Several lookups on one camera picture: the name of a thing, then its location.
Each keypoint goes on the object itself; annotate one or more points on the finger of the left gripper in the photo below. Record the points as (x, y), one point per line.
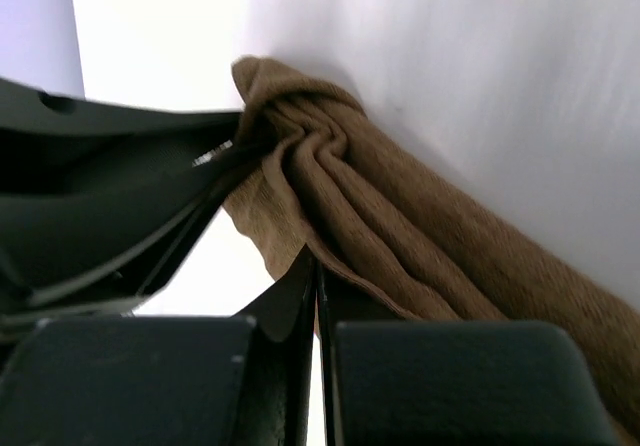
(55, 245)
(39, 128)

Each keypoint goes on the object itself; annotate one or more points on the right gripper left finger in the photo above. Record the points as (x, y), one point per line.
(239, 380)

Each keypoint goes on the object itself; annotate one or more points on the brown cloth napkin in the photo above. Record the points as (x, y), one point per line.
(379, 218)

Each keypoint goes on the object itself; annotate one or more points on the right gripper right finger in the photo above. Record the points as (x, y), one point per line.
(392, 382)

